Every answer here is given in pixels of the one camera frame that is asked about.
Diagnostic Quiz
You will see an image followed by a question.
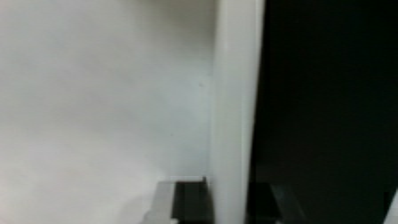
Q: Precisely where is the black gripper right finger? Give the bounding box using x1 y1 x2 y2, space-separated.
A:
248 182 310 224

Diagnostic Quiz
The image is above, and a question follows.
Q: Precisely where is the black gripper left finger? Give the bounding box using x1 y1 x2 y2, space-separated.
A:
141 178 210 224

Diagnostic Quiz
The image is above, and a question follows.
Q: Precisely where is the white square table top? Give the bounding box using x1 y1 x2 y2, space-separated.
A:
0 0 266 224

